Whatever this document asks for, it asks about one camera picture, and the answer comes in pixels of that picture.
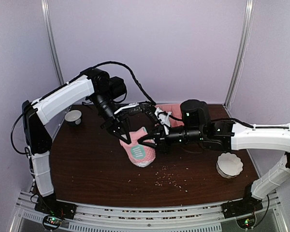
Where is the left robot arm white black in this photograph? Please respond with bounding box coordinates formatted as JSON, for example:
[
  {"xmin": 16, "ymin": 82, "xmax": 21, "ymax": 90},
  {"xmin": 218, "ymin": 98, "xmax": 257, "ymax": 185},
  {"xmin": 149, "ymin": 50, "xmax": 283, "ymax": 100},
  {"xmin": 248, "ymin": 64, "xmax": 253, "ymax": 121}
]
[{"xmin": 14, "ymin": 64, "xmax": 157, "ymax": 215}]

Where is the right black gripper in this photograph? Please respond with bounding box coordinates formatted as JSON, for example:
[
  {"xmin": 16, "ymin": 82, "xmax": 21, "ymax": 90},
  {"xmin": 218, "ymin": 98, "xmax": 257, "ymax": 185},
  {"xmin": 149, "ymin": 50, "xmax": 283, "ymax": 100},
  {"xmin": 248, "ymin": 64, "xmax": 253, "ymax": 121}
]
[{"xmin": 138, "ymin": 124, "xmax": 204, "ymax": 156}]

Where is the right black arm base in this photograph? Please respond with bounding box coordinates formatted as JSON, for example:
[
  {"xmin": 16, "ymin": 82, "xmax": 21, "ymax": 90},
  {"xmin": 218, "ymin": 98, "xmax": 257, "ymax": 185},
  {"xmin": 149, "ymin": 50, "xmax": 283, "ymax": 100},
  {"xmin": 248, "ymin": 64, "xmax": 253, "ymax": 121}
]
[{"xmin": 221, "ymin": 199, "xmax": 263, "ymax": 218}]

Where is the right circuit board with leds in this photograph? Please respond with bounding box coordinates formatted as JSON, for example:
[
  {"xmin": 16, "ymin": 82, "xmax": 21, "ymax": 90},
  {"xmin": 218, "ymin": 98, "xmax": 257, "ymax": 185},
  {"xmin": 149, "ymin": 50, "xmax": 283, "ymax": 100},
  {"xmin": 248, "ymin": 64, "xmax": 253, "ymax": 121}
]
[{"xmin": 236, "ymin": 215, "xmax": 256, "ymax": 230}]

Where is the aluminium frame post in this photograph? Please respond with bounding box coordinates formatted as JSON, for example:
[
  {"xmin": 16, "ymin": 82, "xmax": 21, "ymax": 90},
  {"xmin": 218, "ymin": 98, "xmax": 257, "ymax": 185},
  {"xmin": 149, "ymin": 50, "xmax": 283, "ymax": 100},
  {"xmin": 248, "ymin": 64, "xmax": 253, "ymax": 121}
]
[
  {"xmin": 224, "ymin": 0, "xmax": 255, "ymax": 109},
  {"xmin": 41, "ymin": 0, "xmax": 65, "ymax": 86}
]

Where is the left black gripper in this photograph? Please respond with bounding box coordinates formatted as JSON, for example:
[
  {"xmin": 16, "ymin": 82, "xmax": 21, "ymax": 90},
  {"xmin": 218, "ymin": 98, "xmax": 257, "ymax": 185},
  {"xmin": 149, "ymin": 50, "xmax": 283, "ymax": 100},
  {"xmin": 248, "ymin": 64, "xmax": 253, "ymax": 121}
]
[{"xmin": 89, "ymin": 92, "xmax": 133, "ymax": 144}]

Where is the aluminium front rail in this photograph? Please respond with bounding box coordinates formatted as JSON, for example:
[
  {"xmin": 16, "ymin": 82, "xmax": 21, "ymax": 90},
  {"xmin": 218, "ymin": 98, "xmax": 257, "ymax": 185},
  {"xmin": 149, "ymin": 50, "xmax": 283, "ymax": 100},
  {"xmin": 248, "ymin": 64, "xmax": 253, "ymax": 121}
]
[{"xmin": 8, "ymin": 191, "xmax": 288, "ymax": 232}]

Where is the pink divided organizer tray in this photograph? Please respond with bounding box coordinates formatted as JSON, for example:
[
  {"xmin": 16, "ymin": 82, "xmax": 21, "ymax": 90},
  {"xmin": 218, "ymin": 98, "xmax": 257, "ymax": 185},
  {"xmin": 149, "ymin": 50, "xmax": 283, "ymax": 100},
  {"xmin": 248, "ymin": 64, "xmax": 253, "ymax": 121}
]
[{"xmin": 157, "ymin": 103, "xmax": 184, "ymax": 128}]

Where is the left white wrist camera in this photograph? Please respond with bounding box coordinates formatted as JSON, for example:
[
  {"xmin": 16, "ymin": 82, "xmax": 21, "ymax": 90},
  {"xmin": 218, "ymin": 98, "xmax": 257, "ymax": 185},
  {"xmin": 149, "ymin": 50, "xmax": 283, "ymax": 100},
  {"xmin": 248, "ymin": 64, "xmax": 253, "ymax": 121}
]
[{"xmin": 114, "ymin": 102, "xmax": 139, "ymax": 115}]

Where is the circuit board with leds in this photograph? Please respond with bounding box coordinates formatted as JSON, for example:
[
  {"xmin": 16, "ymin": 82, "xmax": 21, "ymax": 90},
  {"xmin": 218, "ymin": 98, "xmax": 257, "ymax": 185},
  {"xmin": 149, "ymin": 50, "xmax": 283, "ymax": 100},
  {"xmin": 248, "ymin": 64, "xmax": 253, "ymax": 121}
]
[
  {"xmin": 42, "ymin": 215, "xmax": 63, "ymax": 231},
  {"xmin": 236, "ymin": 215, "xmax": 256, "ymax": 230}
]

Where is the right aluminium frame post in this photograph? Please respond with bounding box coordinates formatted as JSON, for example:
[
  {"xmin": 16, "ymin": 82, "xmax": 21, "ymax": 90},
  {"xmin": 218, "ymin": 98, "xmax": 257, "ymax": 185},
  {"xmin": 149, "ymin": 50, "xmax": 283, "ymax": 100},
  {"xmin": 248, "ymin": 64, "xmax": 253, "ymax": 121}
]
[{"xmin": 224, "ymin": 0, "xmax": 255, "ymax": 109}]

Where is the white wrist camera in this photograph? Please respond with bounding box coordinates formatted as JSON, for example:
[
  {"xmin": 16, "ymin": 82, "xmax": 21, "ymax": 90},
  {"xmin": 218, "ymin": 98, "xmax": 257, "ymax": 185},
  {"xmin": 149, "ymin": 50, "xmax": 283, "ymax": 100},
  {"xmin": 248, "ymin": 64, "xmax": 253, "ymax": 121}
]
[
  {"xmin": 155, "ymin": 107, "xmax": 172, "ymax": 127},
  {"xmin": 114, "ymin": 102, "xmax": 139, "ymax": 115}
]

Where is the left circuit board with leds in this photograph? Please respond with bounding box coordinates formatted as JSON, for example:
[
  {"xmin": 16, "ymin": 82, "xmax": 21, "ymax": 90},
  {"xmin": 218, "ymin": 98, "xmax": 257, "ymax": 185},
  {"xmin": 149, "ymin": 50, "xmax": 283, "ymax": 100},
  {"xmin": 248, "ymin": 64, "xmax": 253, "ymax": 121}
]
[{"xmin": 42, "ymin": 215, "xmax": 63, "ymax": 231}]

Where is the left aluminium frame post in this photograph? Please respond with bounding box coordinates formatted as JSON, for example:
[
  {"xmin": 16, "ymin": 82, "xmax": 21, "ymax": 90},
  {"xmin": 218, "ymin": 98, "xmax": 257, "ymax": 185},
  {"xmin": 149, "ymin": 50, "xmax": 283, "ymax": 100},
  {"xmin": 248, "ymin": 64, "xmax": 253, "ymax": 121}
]
[{"xmin": 41, "ymin": 0, "xmax": 65, "ymax": 86}]

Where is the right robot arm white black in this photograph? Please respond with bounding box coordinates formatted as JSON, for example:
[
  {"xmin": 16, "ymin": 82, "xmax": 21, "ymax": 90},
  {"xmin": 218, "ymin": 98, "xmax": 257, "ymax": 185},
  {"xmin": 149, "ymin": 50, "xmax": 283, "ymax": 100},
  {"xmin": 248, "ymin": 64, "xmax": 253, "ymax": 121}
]
[{"xmin": 138, "ymin": 100, "xmax": 290, "ymax": 214}]

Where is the white dark small bowl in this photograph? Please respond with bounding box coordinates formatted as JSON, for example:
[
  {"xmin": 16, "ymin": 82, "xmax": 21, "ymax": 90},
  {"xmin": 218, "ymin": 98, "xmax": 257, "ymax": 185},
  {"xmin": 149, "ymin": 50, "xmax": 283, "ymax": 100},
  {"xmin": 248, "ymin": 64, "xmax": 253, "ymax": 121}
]
[{"xmin": 64, "ymin": 110, "xmax": 83, "ymax": 127}]

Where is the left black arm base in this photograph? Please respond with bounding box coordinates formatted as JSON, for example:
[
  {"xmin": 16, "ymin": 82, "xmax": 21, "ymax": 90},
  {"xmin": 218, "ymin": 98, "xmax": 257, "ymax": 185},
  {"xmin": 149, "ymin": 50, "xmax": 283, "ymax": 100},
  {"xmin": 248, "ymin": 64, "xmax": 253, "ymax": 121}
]
[{"xmin": 34, "ymin": 202, "xmax": 77, "ymax": 219}]

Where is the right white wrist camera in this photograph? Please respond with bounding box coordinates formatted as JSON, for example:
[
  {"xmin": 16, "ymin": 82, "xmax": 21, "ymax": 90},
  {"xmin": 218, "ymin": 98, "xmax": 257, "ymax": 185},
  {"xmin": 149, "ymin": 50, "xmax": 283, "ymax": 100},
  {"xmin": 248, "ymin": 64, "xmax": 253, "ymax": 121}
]
[{"xmin": 155, "ymin": 107, "xmax": 172, "ymax": 127}]

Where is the white scalloped bowl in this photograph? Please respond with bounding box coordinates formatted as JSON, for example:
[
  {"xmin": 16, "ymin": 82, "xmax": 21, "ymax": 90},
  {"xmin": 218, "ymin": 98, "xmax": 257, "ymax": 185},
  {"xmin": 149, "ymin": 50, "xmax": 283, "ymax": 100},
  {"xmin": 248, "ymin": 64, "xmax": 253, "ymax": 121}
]
[{"xmin": 216, "ymin": 152, "xmax": 244, "ymax": 179}]

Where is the pink patterned sock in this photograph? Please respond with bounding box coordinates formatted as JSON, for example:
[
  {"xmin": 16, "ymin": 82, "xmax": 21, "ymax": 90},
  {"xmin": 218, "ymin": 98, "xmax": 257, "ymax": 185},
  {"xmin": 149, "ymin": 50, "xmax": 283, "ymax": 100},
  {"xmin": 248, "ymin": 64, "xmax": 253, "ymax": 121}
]
[{"xmin": 119, "ymin": 127, "xmax": 156, "ymax": 168}]

